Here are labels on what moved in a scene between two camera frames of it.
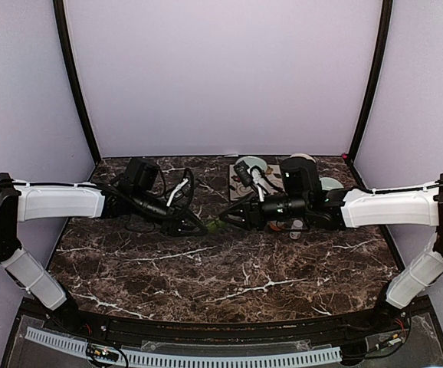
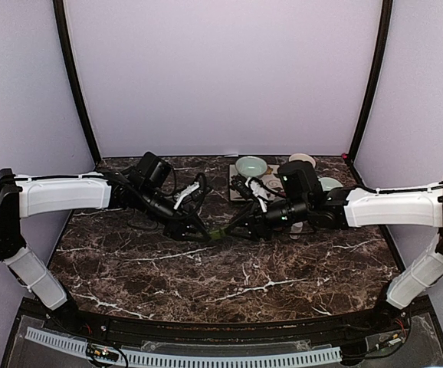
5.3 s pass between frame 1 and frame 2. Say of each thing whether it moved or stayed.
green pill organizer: moved
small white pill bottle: stayed
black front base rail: stayed
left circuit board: stayed
